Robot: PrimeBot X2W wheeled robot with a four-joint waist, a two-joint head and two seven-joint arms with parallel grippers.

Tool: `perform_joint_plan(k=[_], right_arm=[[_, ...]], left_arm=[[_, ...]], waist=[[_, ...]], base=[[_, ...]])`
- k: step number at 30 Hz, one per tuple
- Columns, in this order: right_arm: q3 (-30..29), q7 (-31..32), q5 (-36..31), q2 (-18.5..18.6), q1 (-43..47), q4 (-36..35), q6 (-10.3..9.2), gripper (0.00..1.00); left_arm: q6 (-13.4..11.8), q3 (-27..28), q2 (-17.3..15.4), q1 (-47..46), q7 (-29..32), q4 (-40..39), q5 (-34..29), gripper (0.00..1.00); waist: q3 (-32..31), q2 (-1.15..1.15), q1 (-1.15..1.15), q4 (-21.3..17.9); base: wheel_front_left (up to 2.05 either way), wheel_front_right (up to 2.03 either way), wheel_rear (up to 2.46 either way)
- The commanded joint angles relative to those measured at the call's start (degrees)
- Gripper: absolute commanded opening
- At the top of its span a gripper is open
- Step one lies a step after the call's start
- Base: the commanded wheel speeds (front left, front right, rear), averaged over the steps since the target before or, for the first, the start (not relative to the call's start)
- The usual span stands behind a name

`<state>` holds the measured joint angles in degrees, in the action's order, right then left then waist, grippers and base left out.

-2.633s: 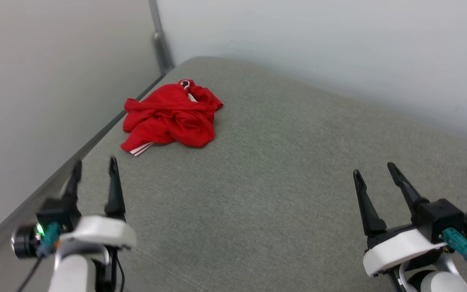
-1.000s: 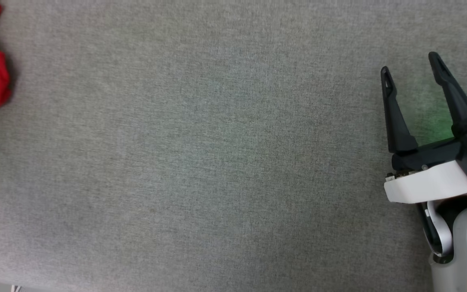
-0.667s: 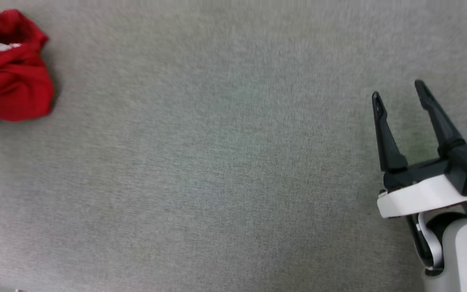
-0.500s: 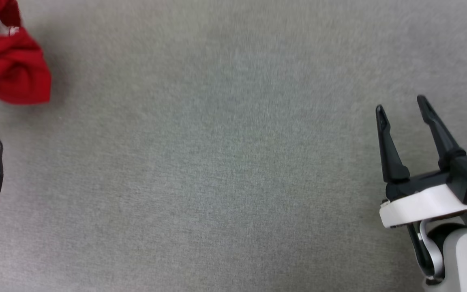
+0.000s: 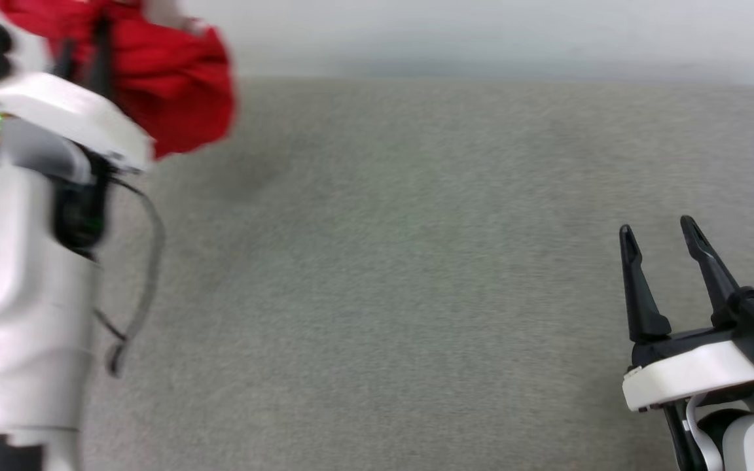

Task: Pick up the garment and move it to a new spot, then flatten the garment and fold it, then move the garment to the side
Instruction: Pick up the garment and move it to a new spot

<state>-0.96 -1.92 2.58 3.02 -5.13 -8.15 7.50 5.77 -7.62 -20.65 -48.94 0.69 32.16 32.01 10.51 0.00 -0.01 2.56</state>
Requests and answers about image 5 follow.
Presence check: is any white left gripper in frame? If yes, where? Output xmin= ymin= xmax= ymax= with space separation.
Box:
xmin=0 ymin=16 xmax=155 ymax=173

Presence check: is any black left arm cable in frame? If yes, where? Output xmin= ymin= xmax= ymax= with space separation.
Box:
xmin=92 ymin=175 xmax=167 ymax=379

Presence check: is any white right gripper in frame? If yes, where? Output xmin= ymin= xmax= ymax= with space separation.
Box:
xmin=619 ymin=215 xmax=754 ymax=414

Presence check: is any red white sports jersey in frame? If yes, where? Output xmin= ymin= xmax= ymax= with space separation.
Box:
xmin=0 ymin=0 xmax=236 ymax=160

